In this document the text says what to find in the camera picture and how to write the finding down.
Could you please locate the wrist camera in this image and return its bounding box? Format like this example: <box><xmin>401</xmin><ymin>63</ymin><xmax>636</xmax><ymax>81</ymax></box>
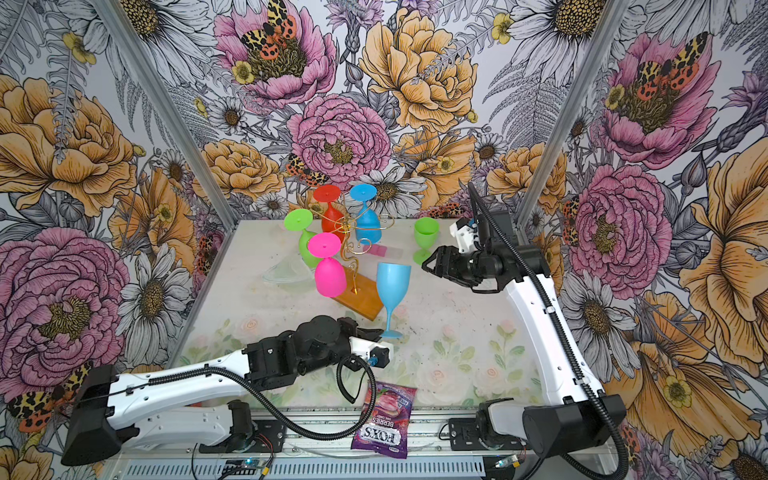
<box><xmin>349</xmin><ymin>337</ymin><xmax>394</xmax><ymax>369</ymax></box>
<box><xmin>449</xmin><ymin>218</ymin><xmax>479</xmax><ymax>254</ymax></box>

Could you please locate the aluminium front rail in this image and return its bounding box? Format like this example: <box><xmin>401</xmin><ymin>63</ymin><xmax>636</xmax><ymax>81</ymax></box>
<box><xmin>97</xmin><ymin>401</ymin><xmax>608</xmax><ymax>459</ymax></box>

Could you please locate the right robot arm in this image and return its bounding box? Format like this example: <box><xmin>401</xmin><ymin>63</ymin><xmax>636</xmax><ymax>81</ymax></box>
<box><xmin>422</xmin><ymin>185</ymin><xmax>630</xmax><ymax>479</ymax></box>

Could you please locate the clear surgical mask packet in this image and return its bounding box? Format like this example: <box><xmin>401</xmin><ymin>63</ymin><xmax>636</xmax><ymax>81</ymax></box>
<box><xmin>262</xmin><ymin>256</ymin><xmax>313</xmax><ymax>285</ymax></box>

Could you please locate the blue wine glass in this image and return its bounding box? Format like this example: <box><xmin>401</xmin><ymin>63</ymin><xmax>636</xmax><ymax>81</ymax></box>
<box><xmin>376</xmin><ymin>263</ymin><xmax>411</xmax><ymax>339</ymax></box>
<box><xmin>350</xmin><ymin>184</ymin><xmax>382</xmax><ymax>245</ymax></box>

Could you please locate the red wine glass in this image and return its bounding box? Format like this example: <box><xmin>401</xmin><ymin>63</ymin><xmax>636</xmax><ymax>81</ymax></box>
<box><xmin>313</xmin><ymin>185</ymin><xmax>346</xmax><ymax>242</ymax></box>

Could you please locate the pink wine glass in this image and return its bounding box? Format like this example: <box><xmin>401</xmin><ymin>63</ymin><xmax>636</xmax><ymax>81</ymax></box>
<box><xmin>308</xmin><ymin>233</ymin><xmax>347</xmax><ymax>298</ymax></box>

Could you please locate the pink flat strip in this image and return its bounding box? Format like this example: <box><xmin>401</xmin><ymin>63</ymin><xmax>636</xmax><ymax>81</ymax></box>
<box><xmin>367</xmin><ymin>244</ymin><xmax>387</xmax><ymax>258</ymax></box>

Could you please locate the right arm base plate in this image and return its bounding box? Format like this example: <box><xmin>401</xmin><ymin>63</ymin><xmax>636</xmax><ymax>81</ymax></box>
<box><xmin>447</xmin><ymin>417</ymin><xmax>524</xmax><ymax>452</ymax></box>

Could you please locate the green circuit board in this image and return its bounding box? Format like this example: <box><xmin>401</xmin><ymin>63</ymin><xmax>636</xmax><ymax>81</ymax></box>
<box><xmin>224</xmin><ymin>458</ymin><xmax>271</xmax><ymax>475</ymax></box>

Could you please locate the purple Fox's candy bag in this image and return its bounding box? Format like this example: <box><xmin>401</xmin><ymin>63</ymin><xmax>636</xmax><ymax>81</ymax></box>
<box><xmin>351</xmin><ymin>382</ymin><xmax>417</xmax><ymax>459</ymax></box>

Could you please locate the green wine glass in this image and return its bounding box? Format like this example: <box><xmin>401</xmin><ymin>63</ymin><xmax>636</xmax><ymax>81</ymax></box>
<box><xmin>283</xmin><ymin>209</ymin><xmax>321</xmax><ymax>270</ymax></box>
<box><xmin>413</xmin><ymin>217</ymin><xmax>440</xmax><ymax>265</ymax></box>

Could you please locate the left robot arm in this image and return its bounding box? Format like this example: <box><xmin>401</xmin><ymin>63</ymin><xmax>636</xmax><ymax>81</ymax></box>
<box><xmin>61</xmin><ymin>315</ymin><xmax>394</xmax><ymax>466</ymax></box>

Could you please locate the gold wire glass rack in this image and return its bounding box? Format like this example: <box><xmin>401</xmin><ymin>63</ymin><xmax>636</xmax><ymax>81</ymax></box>
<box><xmin>330</xmin><ymin>213</ymin><xmax>384</xmax><ymax>321</ymax></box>

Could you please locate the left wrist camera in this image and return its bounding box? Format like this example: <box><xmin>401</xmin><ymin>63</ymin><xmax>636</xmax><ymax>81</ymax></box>
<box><xmin>349</xmin><ymin>337</ymin><xmax>394</xmax><ymax>369</ymax></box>

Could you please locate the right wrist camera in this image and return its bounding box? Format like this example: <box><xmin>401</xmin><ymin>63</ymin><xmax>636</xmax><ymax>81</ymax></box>
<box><xmin>449</xmin><ymin>218</ymin><xmax>479</xmax><ymax>254</ymax></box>

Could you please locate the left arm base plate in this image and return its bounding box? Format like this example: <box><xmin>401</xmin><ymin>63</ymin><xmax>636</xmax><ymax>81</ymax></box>
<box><xmin>198</xmin><ymin>420</ymin><xmax>287</xmax><ymax>454</ymax></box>

